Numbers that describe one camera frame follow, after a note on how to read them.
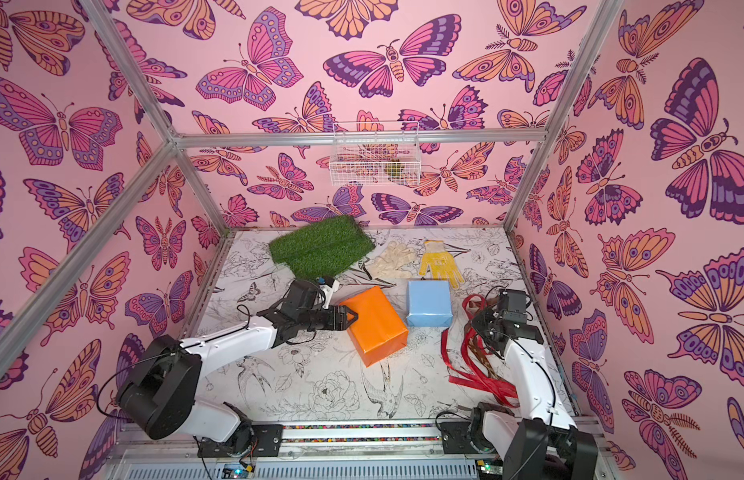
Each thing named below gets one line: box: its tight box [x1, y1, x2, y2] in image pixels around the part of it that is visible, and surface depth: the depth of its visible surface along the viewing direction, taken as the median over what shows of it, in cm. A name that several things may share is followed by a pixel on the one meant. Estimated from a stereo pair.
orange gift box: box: [341, 286, 409, 368], surface depth 84 cm
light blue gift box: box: [406, 280, 453, 327], surface depth 92 cm
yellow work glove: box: [419, 240, 465, 289], surface depth 112 cm
